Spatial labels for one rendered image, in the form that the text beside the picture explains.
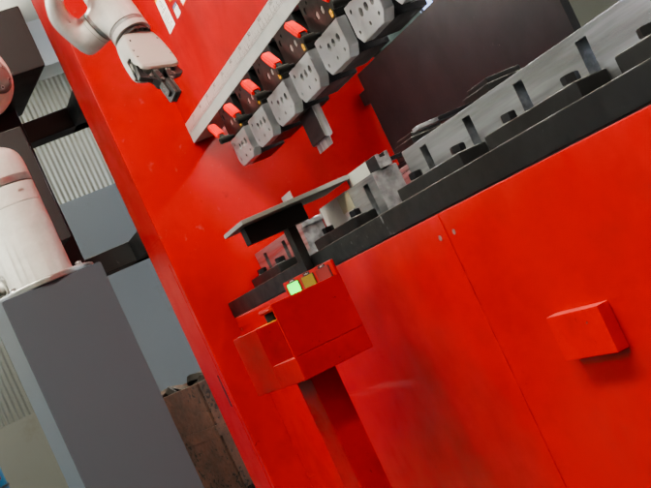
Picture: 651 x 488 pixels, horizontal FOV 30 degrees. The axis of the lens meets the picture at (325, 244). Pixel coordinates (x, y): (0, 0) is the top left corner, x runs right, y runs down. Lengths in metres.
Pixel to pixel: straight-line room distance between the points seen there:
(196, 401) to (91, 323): 3.61
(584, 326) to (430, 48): 1.64
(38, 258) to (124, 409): 0.30
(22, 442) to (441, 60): 9.34
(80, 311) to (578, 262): 0.85
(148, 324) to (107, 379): 9.85
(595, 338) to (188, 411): 4.18
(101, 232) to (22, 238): 10.06
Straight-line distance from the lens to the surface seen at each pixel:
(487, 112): 2.00
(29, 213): 2.14
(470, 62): 3.09
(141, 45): 2.55
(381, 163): 2.49
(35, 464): 12.12
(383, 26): 2.20
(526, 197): 1.75
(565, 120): 1.59
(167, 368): 11.84
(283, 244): 3.22
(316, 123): 2.72
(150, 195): 3.52
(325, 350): 2.21
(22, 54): 3.75
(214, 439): 5.68
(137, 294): 12.01
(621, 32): 1.65
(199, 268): 3.50
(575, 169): 1.62
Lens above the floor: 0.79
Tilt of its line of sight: 2 degrees up
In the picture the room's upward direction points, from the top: 25 degrees counter-clockwise
